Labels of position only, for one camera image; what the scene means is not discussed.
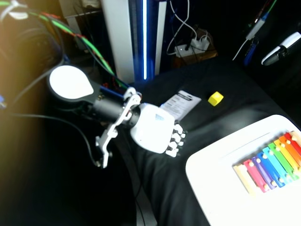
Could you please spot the yellow cube block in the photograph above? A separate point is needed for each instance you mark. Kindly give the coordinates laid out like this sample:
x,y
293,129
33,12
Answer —
x,y
215,99

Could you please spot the white power strip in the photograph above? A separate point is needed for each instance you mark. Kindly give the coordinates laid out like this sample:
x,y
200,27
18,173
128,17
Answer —
x,y
182,50

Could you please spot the white and blue pillar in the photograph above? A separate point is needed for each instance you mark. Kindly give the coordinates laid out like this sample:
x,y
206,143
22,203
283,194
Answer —
x,y
117,35

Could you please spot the brown cardboard box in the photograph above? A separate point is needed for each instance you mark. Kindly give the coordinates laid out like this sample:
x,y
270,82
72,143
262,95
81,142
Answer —
x,y
207,56

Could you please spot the white plug adapters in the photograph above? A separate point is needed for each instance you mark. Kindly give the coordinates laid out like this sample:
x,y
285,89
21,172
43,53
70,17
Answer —
x,y
200,42

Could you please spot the black table cloth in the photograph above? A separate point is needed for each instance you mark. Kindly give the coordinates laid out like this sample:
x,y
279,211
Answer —
x,y
169,193

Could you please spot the rainbow wooden hand piano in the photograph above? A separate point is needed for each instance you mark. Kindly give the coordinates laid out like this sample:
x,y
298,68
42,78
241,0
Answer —
x,y
270,162

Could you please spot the white printed paper card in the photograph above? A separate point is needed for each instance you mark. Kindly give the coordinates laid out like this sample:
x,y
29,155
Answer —
x,y
183,103

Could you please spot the white shelf frame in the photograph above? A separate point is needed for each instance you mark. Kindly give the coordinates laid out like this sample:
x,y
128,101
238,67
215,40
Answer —
x,y
75,23

